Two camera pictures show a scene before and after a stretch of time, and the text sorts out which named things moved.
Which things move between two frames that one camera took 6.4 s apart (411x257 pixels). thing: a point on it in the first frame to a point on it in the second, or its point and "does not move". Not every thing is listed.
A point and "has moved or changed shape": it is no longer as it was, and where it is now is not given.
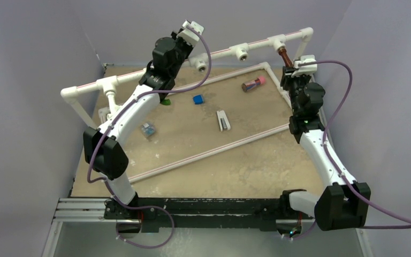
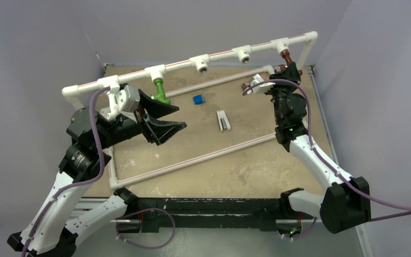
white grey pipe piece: (223, 121) does not move
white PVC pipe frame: (72, 93) has moved or changed shape
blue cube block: (198, 99) does not move
